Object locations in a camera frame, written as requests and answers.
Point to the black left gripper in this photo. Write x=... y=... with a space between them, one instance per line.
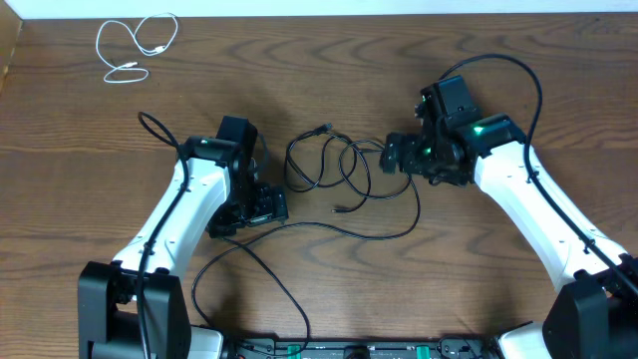
x=267 y=209

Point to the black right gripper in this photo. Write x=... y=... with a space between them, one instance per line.
x=409 y=143

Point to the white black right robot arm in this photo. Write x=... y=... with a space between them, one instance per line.
x=595 y=312

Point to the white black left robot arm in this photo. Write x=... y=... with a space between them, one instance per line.
x=134 y=307

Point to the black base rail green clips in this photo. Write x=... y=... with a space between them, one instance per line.
x=453 y=347

